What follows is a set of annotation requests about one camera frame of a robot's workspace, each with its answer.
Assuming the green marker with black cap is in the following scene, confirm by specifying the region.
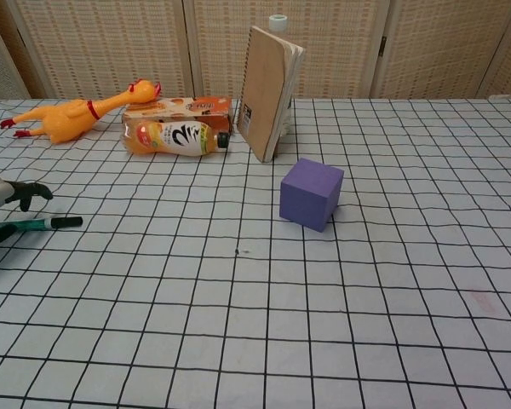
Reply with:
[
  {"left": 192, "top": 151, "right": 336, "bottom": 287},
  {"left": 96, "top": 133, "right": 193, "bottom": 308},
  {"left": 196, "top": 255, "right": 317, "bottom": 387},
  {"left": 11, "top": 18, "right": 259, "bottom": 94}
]
[{"left": 0, "top": 216, "right": 84, "bottom": 235}]

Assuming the white black grid tablecloth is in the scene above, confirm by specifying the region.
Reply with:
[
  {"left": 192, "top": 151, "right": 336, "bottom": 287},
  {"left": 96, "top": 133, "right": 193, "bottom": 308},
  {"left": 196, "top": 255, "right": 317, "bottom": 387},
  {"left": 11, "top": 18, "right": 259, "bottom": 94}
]
[{"left": 0, "top": 94, "right": 511, "bottom": 409}]

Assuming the purple foam cube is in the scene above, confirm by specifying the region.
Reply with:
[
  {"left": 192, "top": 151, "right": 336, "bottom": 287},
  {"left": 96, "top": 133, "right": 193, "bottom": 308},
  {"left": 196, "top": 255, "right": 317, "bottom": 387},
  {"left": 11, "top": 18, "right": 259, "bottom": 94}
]
[{"left": 278, "top": 157, "right": 346, "bottom": 234}]

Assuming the brown spiral notebook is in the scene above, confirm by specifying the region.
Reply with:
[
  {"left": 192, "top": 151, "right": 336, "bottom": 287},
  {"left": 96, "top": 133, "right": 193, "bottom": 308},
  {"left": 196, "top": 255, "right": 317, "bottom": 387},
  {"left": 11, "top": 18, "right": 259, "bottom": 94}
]
[{"left": 237, "top": 25, "right": 306, "bottom": 164}]

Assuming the yellow rubber chicken toy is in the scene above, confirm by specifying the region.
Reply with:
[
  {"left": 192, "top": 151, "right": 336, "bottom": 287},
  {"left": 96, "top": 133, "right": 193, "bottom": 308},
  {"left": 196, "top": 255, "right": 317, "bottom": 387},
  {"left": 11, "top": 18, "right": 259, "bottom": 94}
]
[{"left": 0, "top": 78, "right": 164, "bottom": 147}]

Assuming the orange snack box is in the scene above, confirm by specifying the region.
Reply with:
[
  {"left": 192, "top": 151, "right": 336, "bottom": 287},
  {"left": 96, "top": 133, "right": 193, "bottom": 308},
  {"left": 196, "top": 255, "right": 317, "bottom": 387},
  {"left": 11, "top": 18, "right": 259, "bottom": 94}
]
[{"left": 122, "top": 95, "right": 235, "bottom": 135}]

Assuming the clear bottle with white cap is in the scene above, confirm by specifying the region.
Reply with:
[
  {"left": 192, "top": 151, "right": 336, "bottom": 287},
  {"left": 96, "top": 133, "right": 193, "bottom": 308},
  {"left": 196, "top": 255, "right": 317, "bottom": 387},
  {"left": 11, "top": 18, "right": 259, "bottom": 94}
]
[{"left": 267, "top": 14, "right": 295, "bottom": 138}]

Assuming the beige woven folding screen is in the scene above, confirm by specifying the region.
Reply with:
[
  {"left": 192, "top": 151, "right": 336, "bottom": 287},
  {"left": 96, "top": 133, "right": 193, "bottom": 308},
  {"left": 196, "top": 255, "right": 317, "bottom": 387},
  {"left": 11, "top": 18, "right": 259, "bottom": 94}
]
[{"left": 0, "top": 0, "right": 511, "bottom": 101}]

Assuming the orange juice bottle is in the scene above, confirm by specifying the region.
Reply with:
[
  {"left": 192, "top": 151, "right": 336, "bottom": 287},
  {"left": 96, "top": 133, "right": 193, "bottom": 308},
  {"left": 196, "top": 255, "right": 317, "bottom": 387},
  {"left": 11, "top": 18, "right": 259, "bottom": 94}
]
[{"left": 119, "top": 118, "right": 232, "bottom": 158}]

